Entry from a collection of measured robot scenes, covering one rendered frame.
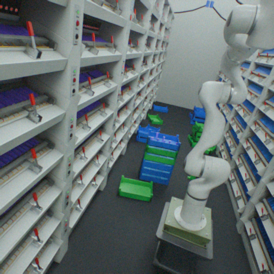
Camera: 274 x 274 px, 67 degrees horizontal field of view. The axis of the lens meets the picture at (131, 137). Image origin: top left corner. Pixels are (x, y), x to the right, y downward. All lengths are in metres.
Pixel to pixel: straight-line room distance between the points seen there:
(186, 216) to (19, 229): 0.85
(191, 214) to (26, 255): 0.83
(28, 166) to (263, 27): 0.88
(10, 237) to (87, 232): 0.79
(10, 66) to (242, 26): 0.65
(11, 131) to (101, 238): 1.10
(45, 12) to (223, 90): 0.82
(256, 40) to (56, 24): 0.64
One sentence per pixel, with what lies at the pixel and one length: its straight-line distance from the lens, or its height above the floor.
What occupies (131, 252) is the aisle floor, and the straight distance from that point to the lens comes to 1.57.
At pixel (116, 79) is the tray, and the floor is 0.98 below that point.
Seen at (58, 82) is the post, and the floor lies 1.06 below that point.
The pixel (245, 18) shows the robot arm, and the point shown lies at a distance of 0.76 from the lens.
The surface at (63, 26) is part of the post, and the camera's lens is 0.83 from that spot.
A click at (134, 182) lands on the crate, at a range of 2.05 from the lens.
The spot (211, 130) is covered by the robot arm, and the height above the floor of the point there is 0.91.
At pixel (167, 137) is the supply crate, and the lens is 2.13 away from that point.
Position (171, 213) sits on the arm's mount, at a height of 0.35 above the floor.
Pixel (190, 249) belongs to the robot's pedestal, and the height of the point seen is 0.28.
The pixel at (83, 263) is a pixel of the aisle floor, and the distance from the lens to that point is 1.49.
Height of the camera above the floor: 1.25
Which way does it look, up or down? 25 degrees down
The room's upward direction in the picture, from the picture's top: 11 degrees clockwise
